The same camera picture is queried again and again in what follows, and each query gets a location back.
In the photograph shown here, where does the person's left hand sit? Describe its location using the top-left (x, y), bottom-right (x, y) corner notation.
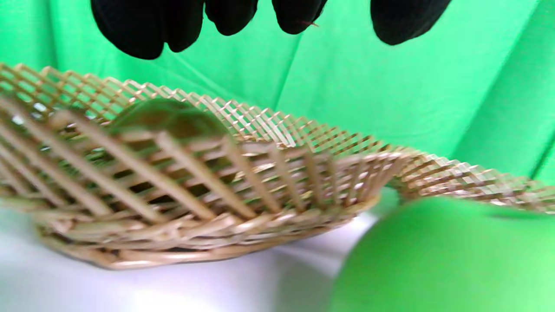
top-left (90, 0), bottom-right (451, 60)

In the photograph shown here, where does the oval wicker basket container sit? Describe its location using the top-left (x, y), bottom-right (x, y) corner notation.
top-left (0, 63), bottom-right (406, 270)

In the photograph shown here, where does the brown kiwi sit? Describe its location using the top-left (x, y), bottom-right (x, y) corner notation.
top-left (108, 99), bottom-right (235, 146)

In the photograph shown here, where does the green backdrop cloth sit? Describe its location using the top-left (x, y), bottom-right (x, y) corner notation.
top-left (0, 0), bottom-right (555, 187)

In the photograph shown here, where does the round wicker basket container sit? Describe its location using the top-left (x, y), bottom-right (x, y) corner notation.
top-left (390, 147), bottom-right (555, 215)

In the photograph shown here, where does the green apple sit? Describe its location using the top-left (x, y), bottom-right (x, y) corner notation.
top-left (330, 197), bottom-right (555, 312)

